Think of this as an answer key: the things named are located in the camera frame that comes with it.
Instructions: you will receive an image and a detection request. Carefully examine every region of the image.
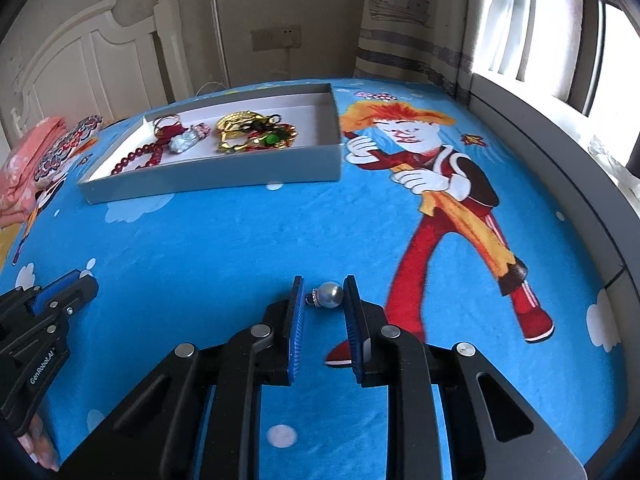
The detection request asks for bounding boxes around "ship print curtain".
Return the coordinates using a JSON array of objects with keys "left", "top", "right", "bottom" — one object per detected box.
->
[{"left": 354, "top": 0, "right": 488, "bottom": 104}]

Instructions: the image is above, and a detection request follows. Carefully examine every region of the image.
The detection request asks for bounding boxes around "red rose brooch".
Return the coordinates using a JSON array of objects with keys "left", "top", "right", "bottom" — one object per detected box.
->
[{"left": 151, "top": 122, "right": 186, "bottom": 164}]

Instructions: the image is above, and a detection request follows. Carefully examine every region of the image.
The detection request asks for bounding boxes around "white charger with cable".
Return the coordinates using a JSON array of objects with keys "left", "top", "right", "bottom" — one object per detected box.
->
[{"left": 273, "top": 47, "right": 292, "bottom": 80}]

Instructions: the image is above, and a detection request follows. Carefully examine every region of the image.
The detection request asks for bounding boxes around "grey shallow cardboard tray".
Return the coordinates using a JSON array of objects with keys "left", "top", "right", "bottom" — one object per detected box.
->
[{"left": 76, "top": 81, "right": 344, "bottom": 206}]

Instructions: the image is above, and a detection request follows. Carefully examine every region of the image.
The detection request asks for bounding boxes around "blue cartoon print tablecloth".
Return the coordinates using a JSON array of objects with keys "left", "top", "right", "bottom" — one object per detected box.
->
[{"left": 1, "top": 80, "right": 627, "bottom": 479}]

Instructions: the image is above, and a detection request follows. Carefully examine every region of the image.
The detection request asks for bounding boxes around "pale jade pendant pink knot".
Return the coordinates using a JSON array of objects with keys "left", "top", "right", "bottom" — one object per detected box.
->
[{"left": 168, "top": 122, "right": 212, "bottom": 154}]

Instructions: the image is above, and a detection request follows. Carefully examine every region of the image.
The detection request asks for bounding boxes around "pink folded blanket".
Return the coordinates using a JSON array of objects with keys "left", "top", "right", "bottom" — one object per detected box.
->
[{"left": 1, "top": 116, "right": 66, "bottom": 228}]

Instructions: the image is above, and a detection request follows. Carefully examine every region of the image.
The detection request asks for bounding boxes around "silver floor lamp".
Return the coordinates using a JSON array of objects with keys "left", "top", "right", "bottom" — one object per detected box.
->
[{"left": 210, "top": 0, "right": 232, "bottom": 89}]

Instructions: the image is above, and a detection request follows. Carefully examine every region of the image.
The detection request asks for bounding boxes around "green gem pendant black cord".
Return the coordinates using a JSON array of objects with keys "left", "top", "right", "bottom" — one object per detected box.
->
[{"left": 249, "top": 114, "right": 284, "bottom": 149}]

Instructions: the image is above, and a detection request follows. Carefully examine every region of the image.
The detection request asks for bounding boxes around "plain gold bangle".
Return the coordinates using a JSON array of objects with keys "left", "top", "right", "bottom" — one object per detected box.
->
[{"left": 216, "top": 110, "right": 260, "bottom": 132}]

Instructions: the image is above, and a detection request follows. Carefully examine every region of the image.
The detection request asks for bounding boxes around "round patterned cushion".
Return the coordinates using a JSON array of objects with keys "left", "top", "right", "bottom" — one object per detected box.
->
[{"left": 34, "top": 115, "right": 103, "bottom": 188}]

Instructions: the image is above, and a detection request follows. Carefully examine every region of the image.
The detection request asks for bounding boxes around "dark red bead bracelet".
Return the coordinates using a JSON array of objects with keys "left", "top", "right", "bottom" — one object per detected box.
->
[{"left": 109, "top": 138, "right": 166, "bottom": 176}]

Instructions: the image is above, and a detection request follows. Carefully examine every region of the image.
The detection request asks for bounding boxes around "wall socket panel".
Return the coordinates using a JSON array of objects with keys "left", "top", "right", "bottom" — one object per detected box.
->
[{"left": 250, "top": 25, "right": 302, "bottom": 52}]

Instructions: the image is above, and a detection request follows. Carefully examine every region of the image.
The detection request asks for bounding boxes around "white wooden headboard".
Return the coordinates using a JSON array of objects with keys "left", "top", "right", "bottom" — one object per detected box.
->
[{"left": 11, "top": 0, "right": 194, "bottom": 138}]

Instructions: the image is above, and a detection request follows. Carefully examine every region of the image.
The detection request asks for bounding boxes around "gold bamboo pearl bangle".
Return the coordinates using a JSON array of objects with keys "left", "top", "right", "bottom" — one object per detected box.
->
[{"left": 217, "top": 119, "right": 279, "bottom": 154}]

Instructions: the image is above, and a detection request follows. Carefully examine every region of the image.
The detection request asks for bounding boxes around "red cord gold bead bracelet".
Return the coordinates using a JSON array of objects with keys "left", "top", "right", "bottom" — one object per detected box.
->
[{"left": 249, "top": 121, "right": 298, "bottom": 150}]

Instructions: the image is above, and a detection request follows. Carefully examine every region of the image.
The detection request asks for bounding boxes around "person's left hand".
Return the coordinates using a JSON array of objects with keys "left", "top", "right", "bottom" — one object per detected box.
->
[{"left": 17, "top": 414, "right": 60, "bottom": 471}]

